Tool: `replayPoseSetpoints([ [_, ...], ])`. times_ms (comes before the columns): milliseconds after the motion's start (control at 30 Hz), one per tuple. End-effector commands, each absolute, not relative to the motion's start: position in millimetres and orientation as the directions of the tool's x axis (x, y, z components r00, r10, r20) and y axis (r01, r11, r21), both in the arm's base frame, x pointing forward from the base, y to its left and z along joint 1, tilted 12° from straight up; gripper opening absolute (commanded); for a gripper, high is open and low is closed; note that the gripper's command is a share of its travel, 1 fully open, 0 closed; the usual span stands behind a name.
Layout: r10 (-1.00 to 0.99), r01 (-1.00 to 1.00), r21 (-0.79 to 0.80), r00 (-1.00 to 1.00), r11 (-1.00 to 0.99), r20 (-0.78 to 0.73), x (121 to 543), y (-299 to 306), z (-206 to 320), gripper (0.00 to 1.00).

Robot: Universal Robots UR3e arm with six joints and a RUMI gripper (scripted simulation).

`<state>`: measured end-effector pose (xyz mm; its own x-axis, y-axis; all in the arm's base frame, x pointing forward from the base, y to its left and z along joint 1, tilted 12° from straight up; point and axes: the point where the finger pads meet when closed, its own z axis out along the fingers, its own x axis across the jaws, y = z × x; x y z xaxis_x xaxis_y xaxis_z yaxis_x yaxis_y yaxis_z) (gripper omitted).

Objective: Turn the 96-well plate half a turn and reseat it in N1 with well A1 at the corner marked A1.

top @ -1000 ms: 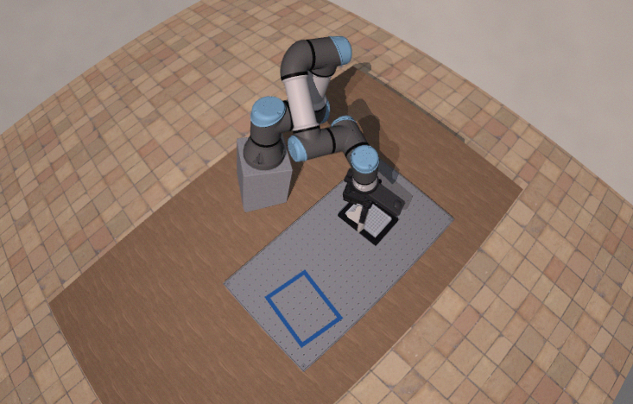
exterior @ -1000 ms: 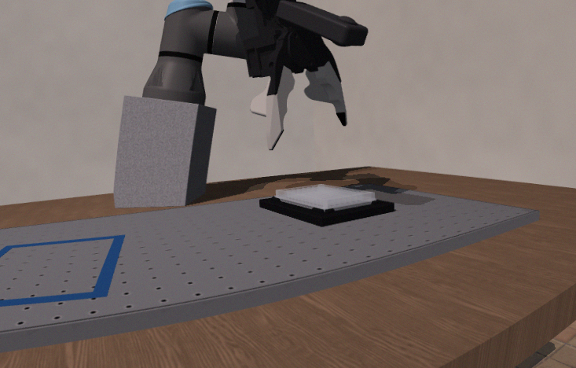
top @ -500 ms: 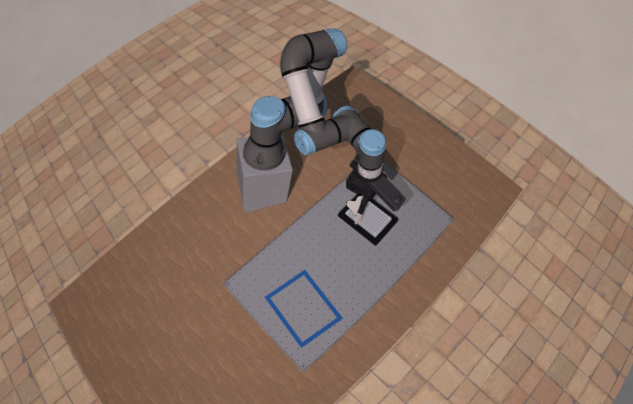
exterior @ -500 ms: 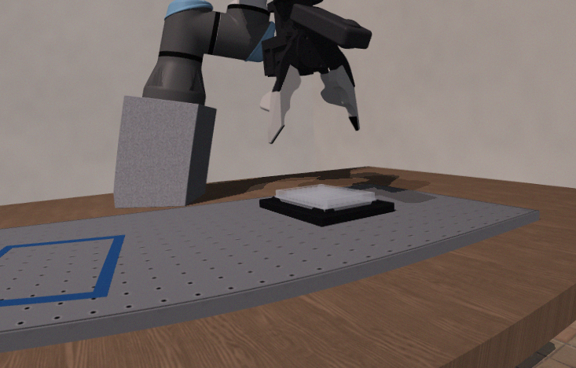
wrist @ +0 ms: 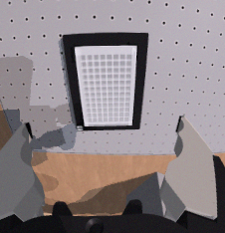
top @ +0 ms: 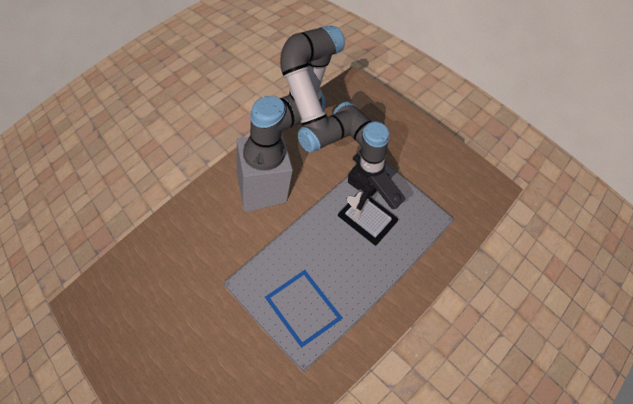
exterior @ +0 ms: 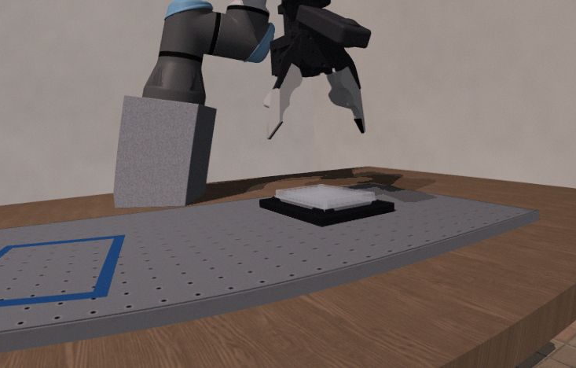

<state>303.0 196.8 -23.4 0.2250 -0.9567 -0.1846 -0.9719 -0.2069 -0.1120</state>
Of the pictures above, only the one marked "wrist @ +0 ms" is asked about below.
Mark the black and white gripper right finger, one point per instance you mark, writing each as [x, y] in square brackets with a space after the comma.
[193, 187]

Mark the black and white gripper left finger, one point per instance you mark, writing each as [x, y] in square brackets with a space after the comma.
[21, 192]

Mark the white well plate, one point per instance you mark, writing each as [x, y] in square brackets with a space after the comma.
[106, 107]

